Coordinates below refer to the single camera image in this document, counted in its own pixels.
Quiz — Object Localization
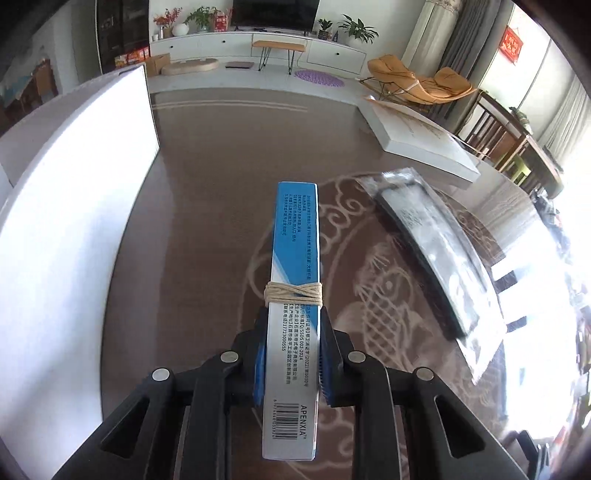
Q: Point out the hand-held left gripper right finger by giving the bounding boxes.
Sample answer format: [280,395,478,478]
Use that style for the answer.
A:
[316,307,541,480]

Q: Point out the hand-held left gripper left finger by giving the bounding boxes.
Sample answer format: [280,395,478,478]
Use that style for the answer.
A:
[51,307,271,480]

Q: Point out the beige twine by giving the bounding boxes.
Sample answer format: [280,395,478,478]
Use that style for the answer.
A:
[264,282,324,306]

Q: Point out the blue and white carton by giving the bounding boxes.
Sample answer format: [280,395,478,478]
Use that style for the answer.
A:
[262,181,324,462]

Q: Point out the white cardboard box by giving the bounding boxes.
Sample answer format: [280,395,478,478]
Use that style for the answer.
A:
[0,64,162,480]

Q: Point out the phone case in plastic bag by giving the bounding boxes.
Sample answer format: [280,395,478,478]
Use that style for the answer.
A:
[355,167,511,386]

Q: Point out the flat white box right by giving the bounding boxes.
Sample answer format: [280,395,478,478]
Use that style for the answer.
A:
[362,95,482,182]

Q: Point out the green plastic stool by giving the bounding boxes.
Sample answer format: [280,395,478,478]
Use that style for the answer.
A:
[505,154,532,185]

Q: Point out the dark wooden chair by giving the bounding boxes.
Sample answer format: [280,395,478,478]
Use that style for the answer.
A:
[455,90,532,171]

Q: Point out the purple round mat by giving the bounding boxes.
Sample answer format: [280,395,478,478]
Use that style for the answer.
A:
[294,69,345,89]

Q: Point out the orange rocking chair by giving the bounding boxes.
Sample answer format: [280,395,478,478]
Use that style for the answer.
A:
[358,54,478,108]

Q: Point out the wooden side table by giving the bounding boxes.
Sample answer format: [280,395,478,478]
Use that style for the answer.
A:
[480,90,564,195]

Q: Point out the beige floor cushion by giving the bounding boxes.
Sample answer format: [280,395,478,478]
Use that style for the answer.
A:
[161,58,220,77]

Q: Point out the brown cardboard box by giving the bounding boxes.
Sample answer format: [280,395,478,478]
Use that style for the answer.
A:
[145,53,171,77]

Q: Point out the wooden bench with black legs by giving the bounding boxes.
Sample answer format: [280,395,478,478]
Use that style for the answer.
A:
[252,39,309,75]

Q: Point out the white television cabinet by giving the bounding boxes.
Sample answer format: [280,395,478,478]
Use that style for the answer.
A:
[148,28,370,77]

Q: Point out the colourful printed boxes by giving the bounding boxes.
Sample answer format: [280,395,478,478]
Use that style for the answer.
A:
[115,47,151,70]

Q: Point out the large-leaf potted plant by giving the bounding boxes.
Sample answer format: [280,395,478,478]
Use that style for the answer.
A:
[339,14,379,45]

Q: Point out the white sheer curtain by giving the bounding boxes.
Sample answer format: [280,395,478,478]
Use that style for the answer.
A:
[538,76,591,158]

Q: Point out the bushy potted plant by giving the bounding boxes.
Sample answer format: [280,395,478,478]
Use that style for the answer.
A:
[185,6,220,33]

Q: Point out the black television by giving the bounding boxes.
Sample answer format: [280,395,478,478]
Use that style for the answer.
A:
[232,0,321,27]

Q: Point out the standing air conditioner with cover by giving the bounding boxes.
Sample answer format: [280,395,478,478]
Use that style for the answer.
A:
[403,0,467,70]

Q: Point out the red flowers in vase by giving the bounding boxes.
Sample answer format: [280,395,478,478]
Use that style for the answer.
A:
[153,8,178,40]

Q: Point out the wooden dining chair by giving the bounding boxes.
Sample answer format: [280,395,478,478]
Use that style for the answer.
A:
[34,58,61,100]

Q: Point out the grey curtain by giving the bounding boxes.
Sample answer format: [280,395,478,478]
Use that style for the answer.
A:
[436,0,515,97]

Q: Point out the black glass cabinet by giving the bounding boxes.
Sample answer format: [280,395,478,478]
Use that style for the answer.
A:
[95,0,151,75]

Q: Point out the red wall decoration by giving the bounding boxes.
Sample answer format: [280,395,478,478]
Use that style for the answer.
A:
[502,25,525,63]

